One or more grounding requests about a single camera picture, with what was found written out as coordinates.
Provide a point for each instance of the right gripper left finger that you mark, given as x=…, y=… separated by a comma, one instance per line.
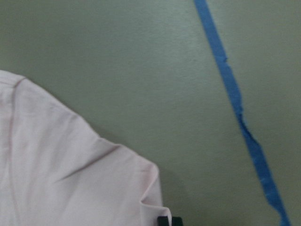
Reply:
x=162, y=221

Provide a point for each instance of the pink Snoopy t-shirt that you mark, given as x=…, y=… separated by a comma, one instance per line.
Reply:
x=55, y=170

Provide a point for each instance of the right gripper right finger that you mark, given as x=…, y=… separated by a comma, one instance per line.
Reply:
x=177, y=221

